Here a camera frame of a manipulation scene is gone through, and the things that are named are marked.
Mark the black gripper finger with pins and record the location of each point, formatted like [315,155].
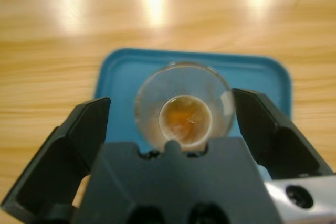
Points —
[63,150]
[275,145]

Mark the teal plastic tray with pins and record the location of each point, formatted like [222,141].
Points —
[123,77]

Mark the clear drinking glass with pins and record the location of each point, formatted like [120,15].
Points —
[183,119]

